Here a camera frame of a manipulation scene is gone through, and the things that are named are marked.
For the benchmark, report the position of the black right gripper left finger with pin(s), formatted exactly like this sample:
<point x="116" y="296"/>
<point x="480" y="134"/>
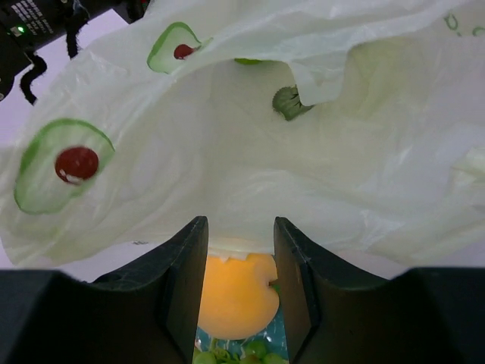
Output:
<point x="143" y="312"/>

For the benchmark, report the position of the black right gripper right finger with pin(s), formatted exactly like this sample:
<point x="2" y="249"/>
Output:
<point x="335" y="312"/>

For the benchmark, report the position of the green fake grape bunch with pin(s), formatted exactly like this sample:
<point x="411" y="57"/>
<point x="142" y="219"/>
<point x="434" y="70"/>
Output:
<point x="254" y="352"/>

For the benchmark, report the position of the orange fake peach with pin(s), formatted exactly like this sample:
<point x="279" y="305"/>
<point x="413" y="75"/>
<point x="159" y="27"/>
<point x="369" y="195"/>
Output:
<point x="238" y="300"/>

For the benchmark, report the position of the light green plastic bag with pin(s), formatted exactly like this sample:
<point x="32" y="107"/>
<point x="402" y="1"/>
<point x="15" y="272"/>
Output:
<point x="171" y="117"/>

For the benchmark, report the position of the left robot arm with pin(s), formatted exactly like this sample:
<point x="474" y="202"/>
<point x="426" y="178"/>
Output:
<point x="27" y="26"/>

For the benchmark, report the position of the small green leafy fake fruit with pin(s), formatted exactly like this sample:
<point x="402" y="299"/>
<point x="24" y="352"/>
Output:
<point x="286" y="102"/>

